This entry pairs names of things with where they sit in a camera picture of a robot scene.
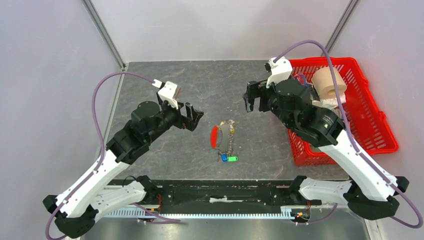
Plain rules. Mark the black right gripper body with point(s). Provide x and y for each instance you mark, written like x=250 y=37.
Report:
x=268 y=98

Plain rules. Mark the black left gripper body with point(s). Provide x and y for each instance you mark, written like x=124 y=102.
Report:
x=171 y=116

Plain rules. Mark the red grey key organizer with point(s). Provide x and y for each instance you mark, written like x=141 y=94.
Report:
x=222 y=137

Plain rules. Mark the blue key tag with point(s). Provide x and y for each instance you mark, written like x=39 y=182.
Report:
x=224 y=158

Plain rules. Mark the green key tag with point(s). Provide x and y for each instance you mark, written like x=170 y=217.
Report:
x=232 y=159

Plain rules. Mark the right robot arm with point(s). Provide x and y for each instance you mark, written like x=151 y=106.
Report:
x=369 y=192

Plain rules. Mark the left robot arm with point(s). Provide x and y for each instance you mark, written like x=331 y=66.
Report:
x=76 y=210

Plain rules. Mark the beige toilet paper roll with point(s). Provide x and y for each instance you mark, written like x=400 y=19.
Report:
x=323 y=83

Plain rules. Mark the white crumpled tissue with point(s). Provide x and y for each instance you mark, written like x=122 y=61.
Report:
x=330 y=103

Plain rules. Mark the red plastic basket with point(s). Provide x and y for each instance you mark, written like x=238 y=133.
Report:
x=367 y=122

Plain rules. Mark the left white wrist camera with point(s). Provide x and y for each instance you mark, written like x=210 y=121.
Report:
x=168 y=92

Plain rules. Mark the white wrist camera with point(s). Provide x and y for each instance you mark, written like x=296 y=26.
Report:
x=280 y=70
x=168 y=92

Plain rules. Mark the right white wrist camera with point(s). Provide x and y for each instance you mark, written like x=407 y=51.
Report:
x=280 y=70

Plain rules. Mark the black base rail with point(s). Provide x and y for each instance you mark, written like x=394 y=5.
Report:
x=224 y=196

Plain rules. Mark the white cable duct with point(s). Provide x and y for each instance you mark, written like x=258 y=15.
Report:
x=135 y=212

